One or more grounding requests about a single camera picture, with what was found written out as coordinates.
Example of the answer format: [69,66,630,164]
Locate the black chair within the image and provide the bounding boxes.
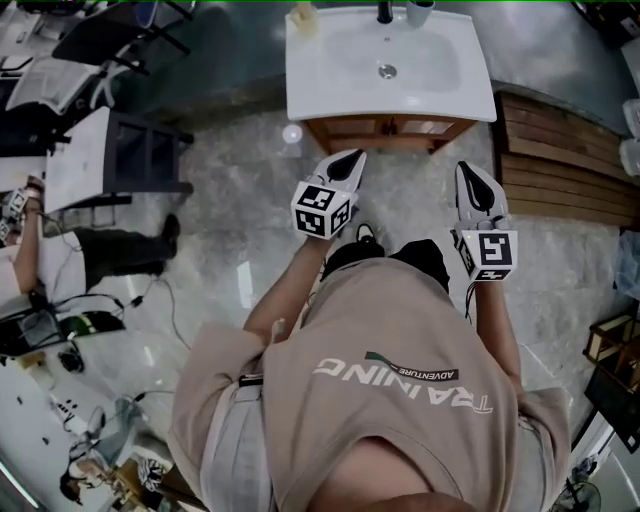
[52,8,194,76]

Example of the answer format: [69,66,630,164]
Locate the grey floor cable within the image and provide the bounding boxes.
[112,277,194,351]

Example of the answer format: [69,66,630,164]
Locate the wooden vanity cabinet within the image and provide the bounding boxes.
[302,113,481,156]

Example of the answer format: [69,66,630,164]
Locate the black green backpack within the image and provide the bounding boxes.
[58,309,126,340]

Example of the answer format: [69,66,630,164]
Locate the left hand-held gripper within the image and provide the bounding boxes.
[291,148,368,242]

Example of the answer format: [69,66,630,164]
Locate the white work desk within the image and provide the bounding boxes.
[0,329,174,506]

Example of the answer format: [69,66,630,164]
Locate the blue plastic bag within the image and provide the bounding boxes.
[613,229,640,304]

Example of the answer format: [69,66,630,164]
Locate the person's left forearm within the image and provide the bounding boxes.
[243,237,331,346]

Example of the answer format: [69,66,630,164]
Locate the black flat panel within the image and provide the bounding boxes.
[583,367,640,454]

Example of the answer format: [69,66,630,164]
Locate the wooden cabinet door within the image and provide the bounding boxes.
[397,117,455,140]
[324,117,390,140]

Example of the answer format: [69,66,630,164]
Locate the white plastic bag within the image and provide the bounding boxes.
[619,138,640,176]
[622,98,640,139]

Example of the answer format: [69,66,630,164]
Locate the person's right forearm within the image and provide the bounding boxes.
[469,278,522,381]

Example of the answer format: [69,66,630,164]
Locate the white sink basin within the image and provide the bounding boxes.
[284,5,498,123]

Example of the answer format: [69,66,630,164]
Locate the black cable bundle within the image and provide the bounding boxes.
[57,349,86,374]

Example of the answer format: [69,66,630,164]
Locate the person's beige t-shirt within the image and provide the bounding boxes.
[169,257,574,512]

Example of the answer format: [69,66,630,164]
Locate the pale blue cup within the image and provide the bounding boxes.
[405,0,436,29]

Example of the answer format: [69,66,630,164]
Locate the white-top dark-frame table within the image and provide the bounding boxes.
[43,105,195,215]

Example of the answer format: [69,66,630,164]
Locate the white mesh chair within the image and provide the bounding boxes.
[5,54,120,117]

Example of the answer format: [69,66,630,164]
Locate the wooden frame stool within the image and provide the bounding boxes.
[583,313,640,381]

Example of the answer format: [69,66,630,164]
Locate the grey shoulder strap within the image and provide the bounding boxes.
[519,417,556,512]
[199,384,274,512]

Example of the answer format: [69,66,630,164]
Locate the person's black trousers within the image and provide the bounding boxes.
[322,238,451,296]

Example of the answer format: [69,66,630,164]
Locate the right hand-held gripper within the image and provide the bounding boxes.
[450,160,519,283]

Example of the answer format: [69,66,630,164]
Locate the person's neck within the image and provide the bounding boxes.
[319,432,481,512]

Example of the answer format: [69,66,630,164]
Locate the wooden slatted platform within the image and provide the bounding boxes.
[492,89,640,231]

